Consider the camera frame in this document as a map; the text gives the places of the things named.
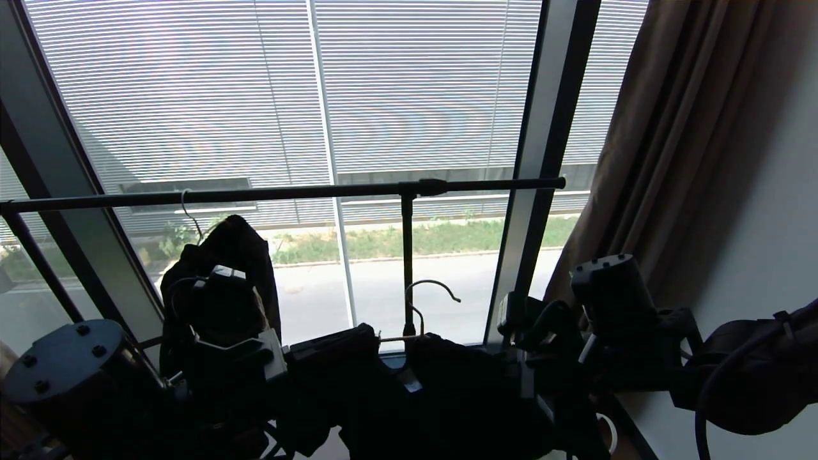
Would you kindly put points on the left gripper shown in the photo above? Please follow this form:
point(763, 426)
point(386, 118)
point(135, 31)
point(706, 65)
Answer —
point(236, 370)

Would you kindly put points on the window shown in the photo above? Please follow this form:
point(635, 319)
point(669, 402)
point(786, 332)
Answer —
point(549, 128)

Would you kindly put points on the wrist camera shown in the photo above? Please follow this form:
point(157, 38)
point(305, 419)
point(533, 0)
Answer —
point(223, 306)
point(530, 319)

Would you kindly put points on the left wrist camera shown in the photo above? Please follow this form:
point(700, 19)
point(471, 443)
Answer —
point(223, 306)

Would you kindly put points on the pink clothes hanger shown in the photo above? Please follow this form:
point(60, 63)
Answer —
point(415, 300)
point(189, 214)

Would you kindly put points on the white laundry basket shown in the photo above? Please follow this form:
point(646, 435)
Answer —
point(610, 431)

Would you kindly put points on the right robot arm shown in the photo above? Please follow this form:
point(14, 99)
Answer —
point(639, 319)

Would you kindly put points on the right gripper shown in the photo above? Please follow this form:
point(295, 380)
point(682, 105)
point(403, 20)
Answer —
point(543, 377)

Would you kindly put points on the brown curtain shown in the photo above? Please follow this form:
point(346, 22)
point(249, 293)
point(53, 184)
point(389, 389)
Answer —
point(677, 128)

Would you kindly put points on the black clothes rack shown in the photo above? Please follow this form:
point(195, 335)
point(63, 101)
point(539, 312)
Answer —
point(287, 191)

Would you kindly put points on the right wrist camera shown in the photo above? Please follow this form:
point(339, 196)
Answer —
point(530, 319)

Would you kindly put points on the black garment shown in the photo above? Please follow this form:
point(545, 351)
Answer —
point(447, 396)
point(243, 255)

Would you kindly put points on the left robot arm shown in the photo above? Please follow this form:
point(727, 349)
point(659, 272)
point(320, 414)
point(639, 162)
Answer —
point(70, 383)

